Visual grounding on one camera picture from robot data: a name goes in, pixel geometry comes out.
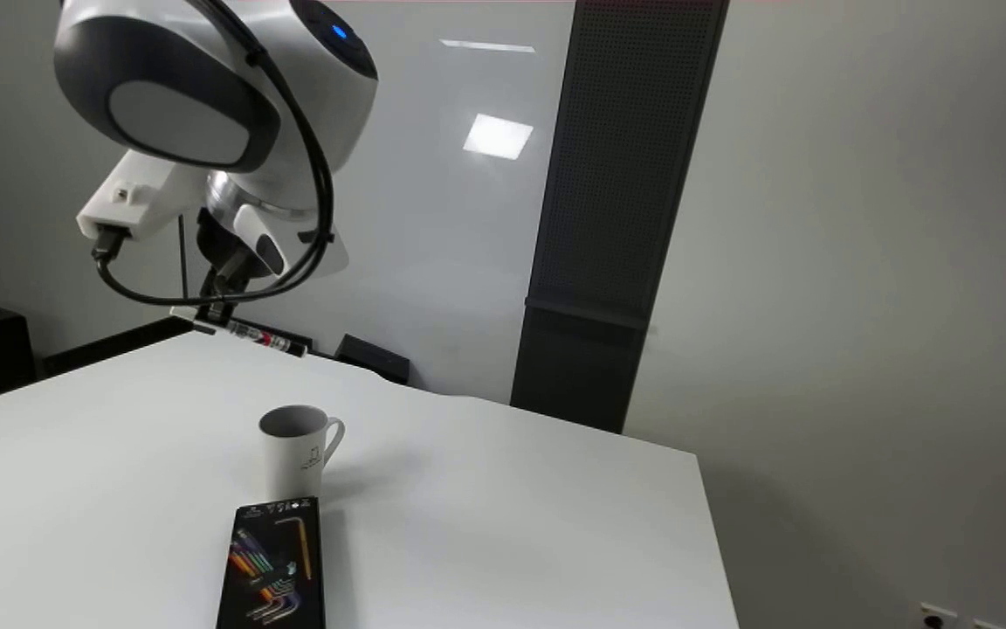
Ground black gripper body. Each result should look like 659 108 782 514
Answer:
195 209 264 303

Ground black marker with white cap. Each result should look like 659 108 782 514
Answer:
193 317 312 358

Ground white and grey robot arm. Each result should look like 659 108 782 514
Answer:
53 0 376 327

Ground white ceramic mug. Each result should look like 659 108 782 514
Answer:
259 407 347 501

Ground black office chair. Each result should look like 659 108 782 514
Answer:
334 335 412 386

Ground black hex key set case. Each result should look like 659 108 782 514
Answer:
217 496 324 629

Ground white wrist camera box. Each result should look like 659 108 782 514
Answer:
75 152 207 243

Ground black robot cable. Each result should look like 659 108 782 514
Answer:
87 0 337 313

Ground dark wall pillar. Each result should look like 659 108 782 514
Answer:
508 0 731 434

